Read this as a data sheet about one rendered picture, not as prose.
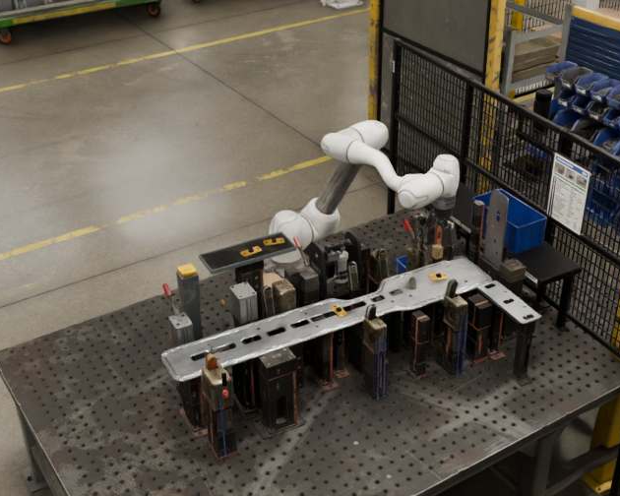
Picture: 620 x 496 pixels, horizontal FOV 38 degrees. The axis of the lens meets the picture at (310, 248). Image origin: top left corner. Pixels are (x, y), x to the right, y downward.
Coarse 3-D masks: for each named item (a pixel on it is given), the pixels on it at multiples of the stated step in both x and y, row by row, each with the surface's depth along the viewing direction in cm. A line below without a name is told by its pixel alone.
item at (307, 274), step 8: (304, 272) 364; (312, 272) 364; (304, 280) 361; (312, 280) 362; (304, 288) 363; (312, 288) 364; (304, 296) 365; (312, 296) 366; (304, 304) 368; (304, 344) 380
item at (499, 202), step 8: (496, 192) 366; (496, 200) 367; (504, 200) 363; (488, 208) 373; (496, 208) 369; (504, 208) 364; (488, 216) 375; (496, 216) 370; (504, 216) 365; (488, 224) 377; (496, 224) 372; (504, 224) 367; (488, 232) 378; (496, 232) 373; (504, 232) 368; (488, 240) 380; (496, 240) 375; (488, 248) 381; (496, 248) 376; (488, 256) 383; (496, 256) 378; (496, 264) 379
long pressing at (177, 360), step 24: (432, 264) 381; (456, 264) 382; (384, 288) 367; (408, 288) 367; (432, 288) 366; (288, 312) 354; (312, 312) 354; (360, 312) 354; (384, 312) 354; (216, 336) 342; (240, 336) 342; (264, 336) 342; (288, 336) 341; (312, 336) 342; (168, 360) 330; (192, 360) 330; (240, 360) 330
